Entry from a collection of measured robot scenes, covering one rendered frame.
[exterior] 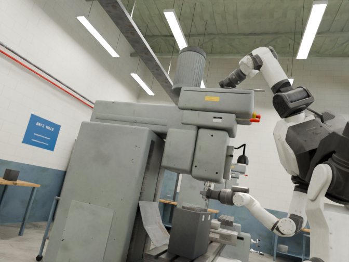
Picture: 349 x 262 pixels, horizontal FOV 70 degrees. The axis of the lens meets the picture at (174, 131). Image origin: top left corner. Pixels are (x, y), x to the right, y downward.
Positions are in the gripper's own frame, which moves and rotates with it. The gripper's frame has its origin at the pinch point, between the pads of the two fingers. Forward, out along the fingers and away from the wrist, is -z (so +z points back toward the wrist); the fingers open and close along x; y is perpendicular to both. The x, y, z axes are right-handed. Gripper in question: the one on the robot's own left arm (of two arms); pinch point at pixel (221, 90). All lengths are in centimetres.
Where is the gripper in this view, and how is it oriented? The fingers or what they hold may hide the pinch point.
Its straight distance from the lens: 175.4
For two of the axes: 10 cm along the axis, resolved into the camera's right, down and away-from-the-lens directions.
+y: -1.5, -7.9, 5.9
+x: 7.7, 2.8, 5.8
